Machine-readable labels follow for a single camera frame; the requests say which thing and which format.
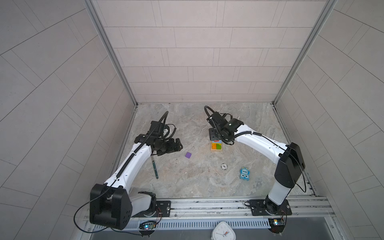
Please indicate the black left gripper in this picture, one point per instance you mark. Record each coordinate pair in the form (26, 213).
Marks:
(170, 147)

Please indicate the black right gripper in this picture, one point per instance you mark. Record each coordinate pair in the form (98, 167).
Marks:
(211, 137)

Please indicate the purple wood cube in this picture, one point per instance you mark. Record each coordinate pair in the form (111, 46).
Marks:
(188, 155)

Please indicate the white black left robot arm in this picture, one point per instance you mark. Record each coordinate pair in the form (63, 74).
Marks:
(111, 205)

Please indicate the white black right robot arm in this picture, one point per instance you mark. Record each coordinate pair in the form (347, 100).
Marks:
(288, 158)

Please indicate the small round black white disc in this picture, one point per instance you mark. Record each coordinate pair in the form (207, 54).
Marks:
(224, 166)

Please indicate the blue robot toy figure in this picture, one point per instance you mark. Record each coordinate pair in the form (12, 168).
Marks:
(244, 174)

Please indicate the left circuit board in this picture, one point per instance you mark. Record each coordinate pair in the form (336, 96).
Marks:
(148, 226)

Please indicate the circuit board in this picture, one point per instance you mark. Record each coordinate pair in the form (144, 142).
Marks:
(148, 226)
(277, 226)

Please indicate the white kitchen timer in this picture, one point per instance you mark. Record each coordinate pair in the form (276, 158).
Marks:
(223, 232)

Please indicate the right circuit board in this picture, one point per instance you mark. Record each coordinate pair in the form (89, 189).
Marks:
(277, 226)

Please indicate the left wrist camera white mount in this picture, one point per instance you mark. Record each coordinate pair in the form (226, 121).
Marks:
(171, 130)

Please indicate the green handled fork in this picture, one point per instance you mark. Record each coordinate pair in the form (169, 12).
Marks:
(154, 167)

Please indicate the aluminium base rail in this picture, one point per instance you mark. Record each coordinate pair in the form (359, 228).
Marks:
(242, 207)

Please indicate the aluminium corner post left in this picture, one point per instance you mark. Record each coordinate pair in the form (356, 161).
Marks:
(90, 7)

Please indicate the aluminium corner post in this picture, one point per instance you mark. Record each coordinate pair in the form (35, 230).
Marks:
(321, 20)
(90, 7)

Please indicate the aluminium corner post right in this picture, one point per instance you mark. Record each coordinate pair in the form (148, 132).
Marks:
(321, 20)

